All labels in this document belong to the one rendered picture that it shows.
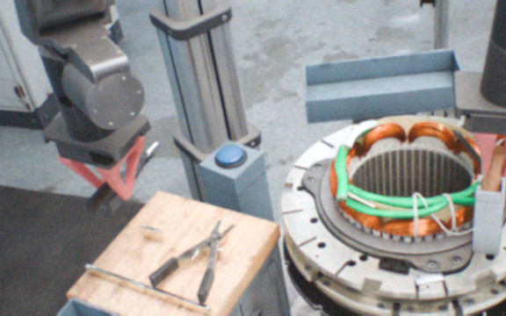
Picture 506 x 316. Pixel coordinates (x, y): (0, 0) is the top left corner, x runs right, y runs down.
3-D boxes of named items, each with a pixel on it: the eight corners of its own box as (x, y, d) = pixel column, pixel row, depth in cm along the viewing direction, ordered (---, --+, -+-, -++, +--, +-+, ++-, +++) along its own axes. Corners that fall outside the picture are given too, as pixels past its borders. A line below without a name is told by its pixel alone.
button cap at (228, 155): (249, 154, 110) (248, 148, 109) (232, 168, 108) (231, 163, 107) (228, 146, 112) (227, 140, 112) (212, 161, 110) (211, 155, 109)
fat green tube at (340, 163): (347, 209, 82) (346, 196, 81) (314, 203, 84) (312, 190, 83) (381, 132, 92) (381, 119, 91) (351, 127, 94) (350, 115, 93)
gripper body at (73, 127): (119, 167, 75) (101, 109, 70) (44, 147, 79) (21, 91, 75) (154, 130, 79) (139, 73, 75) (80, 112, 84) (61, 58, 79)
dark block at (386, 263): (381, 260, 82) (380, 252, 81) (411, 266, 81) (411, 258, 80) (378, 269, 81) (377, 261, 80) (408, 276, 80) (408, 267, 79)
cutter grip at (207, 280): (205, 304, 83) (202, 294, 82) (198, 303, 83) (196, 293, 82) (214, 276, 86) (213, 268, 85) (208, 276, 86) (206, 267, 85)
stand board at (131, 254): (200, 356, 82) (197, 343, 80) (71, 306, 90) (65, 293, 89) (281, 236, 95) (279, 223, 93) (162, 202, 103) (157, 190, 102)
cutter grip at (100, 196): (93, 214, 82) (89, 204, 81) (88, 212, 83) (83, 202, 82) (114, 191, 85) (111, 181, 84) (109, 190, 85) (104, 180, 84)
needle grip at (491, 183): (498, 199, 76) (508, 154, 72) (480, 197, 77) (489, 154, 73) (497, 189, 77) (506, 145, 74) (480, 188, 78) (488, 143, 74)
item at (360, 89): (450, 180, 137) (454, 47, 119) (461, 219, 129) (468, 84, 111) (316, 192, 140) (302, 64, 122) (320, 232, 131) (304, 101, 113)
